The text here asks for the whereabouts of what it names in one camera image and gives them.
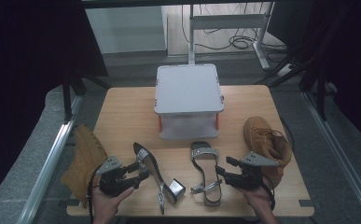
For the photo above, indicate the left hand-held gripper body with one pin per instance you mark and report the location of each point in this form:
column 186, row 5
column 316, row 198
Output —
column 114, row 183

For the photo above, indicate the white metal desk frame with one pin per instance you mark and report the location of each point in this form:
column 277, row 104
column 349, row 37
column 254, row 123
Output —
column 228, row 21

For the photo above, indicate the black metal stand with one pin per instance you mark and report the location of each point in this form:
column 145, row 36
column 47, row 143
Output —
column 321, row 93
column 66, row 99

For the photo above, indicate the white power strip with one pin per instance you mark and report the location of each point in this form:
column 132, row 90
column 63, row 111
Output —
column 284, row 70

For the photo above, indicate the person's right hand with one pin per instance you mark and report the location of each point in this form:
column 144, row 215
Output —
column 262, row 202

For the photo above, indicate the black curtain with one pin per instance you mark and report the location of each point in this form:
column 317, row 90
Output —
column 349, row 62
column 29, row 62

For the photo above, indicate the black silver heeled sandal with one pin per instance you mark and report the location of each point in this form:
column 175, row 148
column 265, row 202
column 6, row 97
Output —
column 151, row 166
column 206, row 168

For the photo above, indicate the tan lace-up boot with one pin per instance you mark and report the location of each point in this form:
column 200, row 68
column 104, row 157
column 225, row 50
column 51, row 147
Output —
column 83, row 161
column 262, row 138

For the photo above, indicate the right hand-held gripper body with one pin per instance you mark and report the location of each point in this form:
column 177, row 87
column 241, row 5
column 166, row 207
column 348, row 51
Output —
column 246, row 180

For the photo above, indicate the grey two-tier shoe rack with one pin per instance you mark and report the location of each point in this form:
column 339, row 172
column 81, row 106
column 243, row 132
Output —
column 187, row 90

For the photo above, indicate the person's left hand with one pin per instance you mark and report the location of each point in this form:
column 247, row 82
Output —
column 106, row 207

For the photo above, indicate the aluminium rail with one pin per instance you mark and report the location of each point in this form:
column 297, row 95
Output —
column 340, row 155
column 52, row 161

